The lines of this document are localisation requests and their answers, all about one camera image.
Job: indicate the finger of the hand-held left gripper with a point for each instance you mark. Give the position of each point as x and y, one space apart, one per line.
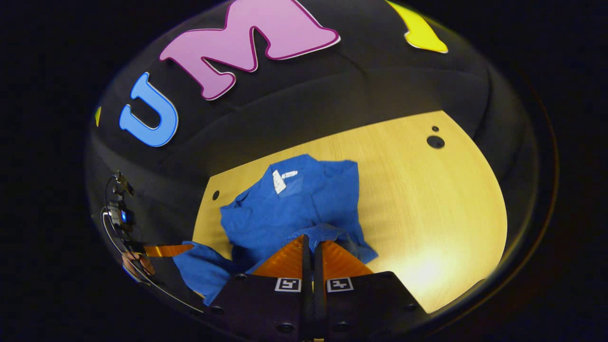
166 250

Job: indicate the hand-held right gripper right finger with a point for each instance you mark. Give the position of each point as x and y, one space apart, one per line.
375 308

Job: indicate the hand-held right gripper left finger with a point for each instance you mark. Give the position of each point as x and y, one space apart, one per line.
266 308

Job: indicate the blue button-up shirt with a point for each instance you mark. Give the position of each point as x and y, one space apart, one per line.
294 213

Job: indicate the black backdrop cloth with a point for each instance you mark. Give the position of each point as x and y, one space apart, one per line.
332 95

